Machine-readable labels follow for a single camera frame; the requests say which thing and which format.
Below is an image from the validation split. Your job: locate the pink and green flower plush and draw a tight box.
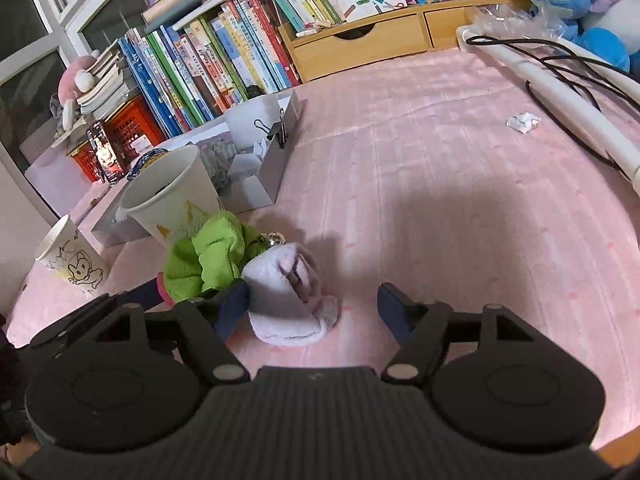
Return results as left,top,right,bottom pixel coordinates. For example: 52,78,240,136
157,211,270,304

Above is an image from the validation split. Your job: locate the white shallow box tray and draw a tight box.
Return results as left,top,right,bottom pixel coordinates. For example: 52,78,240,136
91,89,302,248

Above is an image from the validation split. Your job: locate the crumpled white wrapper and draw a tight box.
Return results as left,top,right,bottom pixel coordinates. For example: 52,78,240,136
506,112,540,134

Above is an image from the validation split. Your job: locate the black cable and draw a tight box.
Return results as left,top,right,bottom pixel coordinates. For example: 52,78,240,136
464,34,640,174

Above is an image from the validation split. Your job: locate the smartphone on stand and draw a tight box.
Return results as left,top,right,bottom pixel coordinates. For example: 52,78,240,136
87,122,126,184

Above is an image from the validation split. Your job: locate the small black cube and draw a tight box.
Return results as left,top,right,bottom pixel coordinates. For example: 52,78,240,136
246,84,265,100

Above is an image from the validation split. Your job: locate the row of upright books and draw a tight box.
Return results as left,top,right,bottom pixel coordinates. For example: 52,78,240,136
118,0,300,139

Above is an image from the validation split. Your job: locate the paper cup with cat drawing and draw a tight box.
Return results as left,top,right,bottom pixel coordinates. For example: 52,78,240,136
119,145,221,248

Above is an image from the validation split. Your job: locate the white bubble wrap block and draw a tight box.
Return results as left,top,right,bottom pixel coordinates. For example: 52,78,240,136
224,94,281,150

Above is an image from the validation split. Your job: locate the pink bunny plush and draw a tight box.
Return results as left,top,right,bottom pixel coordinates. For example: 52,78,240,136
58,50,100,132

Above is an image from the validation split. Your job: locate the white paper origami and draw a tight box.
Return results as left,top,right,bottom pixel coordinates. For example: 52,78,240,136
228,140,269,181

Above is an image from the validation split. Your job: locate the white PVC pipe frame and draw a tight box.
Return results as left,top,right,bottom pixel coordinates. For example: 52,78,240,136
457,26,639,191

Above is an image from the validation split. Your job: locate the red plastic crate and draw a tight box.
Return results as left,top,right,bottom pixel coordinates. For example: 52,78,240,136
68,96,166,182

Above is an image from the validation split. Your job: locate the stack of paperback books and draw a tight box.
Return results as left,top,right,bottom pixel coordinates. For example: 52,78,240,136
51,40,140,148

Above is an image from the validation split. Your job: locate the blue Stitch plush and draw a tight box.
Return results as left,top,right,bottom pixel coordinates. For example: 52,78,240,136
529,0,639,75

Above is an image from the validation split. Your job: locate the paper cup with rabbit drawing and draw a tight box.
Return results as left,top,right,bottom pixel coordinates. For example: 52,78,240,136
35,214,110,296

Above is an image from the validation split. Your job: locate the black binder clip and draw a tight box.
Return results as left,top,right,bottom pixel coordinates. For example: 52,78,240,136
253,110,288,148

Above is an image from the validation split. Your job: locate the green floral cloth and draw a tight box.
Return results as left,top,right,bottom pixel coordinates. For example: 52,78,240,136
198,140,239,193

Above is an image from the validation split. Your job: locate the wooden drawer organizer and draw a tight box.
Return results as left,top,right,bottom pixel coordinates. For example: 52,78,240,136
279,0,529,82

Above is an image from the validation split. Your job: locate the navy floral drawstring pouch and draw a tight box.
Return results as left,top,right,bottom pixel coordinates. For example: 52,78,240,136
127,148,168,182

